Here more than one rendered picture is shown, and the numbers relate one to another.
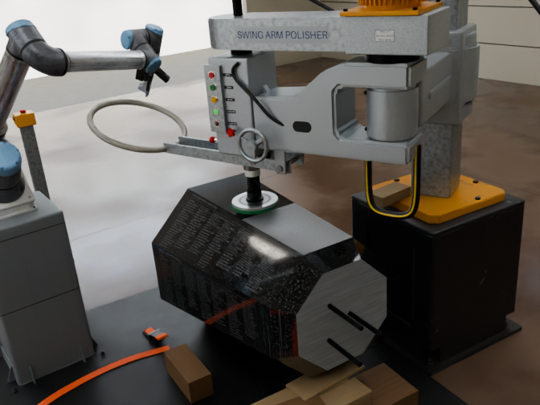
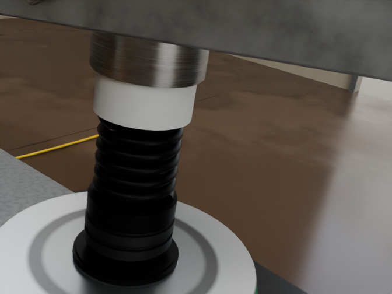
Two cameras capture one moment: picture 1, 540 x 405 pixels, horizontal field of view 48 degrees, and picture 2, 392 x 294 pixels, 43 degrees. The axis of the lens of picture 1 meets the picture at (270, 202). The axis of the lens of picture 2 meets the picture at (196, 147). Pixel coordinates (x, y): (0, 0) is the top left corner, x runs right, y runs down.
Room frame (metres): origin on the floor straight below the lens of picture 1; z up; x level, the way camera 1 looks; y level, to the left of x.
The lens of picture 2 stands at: (2.91, -0.03, 1.12)
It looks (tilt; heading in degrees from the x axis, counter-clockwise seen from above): 22 degrees down; 157
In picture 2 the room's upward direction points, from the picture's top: 9 degrees clockwise
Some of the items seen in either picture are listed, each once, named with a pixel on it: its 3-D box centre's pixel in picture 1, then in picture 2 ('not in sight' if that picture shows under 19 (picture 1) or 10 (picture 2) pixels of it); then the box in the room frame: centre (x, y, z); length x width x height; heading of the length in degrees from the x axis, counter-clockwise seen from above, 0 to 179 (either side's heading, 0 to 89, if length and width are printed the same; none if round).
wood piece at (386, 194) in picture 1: (389, 194); not in sight; (2.70, -0.58, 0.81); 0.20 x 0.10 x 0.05; 126
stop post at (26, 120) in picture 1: (41, 190); not in sight; (3.91, 1.55, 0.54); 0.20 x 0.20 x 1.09; 28
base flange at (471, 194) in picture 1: (435, 192); not in sight; (2.78, -0.82, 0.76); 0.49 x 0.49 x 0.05; 28
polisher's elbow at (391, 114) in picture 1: (391, 109); not in sight; (2.22, -0.48, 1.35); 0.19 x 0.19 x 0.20
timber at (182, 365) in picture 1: (188, 372); not in sight; (2.42, 0.46, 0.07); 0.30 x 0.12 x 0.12; 30
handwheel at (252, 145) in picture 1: (257, 142); not in sight; (2.42, 0.03, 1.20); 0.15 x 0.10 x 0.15; 57
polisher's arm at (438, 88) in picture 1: (427, 79); not in sight; (2.61, -0.72, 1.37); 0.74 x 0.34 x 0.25; 149
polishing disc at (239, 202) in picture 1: (255, 200); (125, 259); (2.58, 0.07, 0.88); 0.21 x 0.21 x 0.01
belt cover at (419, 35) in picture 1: (315, 34); not in sight; (2.39, -0.23, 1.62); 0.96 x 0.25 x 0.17; 57
